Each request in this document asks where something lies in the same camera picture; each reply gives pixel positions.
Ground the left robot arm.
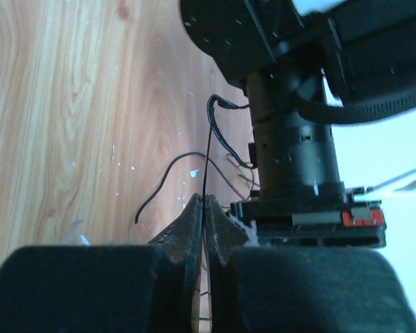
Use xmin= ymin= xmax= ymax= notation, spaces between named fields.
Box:
xmin=180 ymin=1 xmax=416 ymax=248

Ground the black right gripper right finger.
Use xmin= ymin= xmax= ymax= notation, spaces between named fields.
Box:
xmin=205 ymin=195 xmax=416 ymax=332

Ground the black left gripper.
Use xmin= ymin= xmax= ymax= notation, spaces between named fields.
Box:
xmin=230 ymin=187 xmax=387 ymax=248

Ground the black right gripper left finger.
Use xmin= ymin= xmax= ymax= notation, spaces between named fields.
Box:
xmin=0 ymin=194 xmax=202 ymax=332

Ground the black zip tie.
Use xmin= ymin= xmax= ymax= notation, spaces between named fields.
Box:
xmin=202 ymin=94 xmax=246 ymax=211

